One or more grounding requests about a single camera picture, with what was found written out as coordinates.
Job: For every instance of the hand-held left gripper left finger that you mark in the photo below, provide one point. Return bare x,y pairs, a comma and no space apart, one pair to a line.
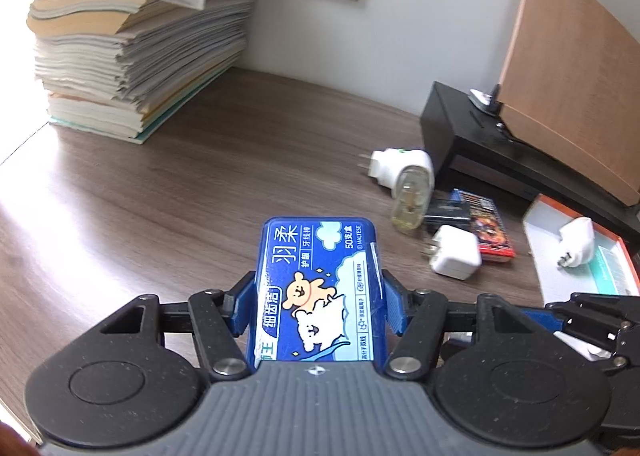
242,303

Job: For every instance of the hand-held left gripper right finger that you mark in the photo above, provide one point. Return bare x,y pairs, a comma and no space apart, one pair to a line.
392,303

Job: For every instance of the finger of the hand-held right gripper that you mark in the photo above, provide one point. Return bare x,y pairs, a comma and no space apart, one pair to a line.
595,306
590,331

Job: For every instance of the green cardboard box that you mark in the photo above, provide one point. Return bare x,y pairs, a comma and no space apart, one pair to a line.
615,266

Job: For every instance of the large white plug-in heater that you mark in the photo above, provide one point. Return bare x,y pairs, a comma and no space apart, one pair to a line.
577,238

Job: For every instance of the orange and white box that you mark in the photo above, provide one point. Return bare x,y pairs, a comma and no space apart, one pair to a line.
545,256

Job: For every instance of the blue dental floss box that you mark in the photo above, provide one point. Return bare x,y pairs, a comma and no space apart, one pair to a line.
320,286

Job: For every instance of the white wall charger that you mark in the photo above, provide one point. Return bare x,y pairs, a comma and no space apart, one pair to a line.
455,253

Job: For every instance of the black wall charger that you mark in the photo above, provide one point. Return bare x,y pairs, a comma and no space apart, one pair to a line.
447,213

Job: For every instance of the red patterned card pack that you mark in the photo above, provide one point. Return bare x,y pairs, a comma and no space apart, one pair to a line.
492,231

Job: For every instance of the small white heater with bottle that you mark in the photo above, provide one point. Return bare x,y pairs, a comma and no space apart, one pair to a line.
400,163

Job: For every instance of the black desk riser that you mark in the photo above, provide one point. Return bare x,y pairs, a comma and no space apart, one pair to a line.
450,120

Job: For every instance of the curved wooden board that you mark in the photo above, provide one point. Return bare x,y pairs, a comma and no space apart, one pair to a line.
575,85

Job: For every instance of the stack of books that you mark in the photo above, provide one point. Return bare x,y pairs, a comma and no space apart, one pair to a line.
125,60

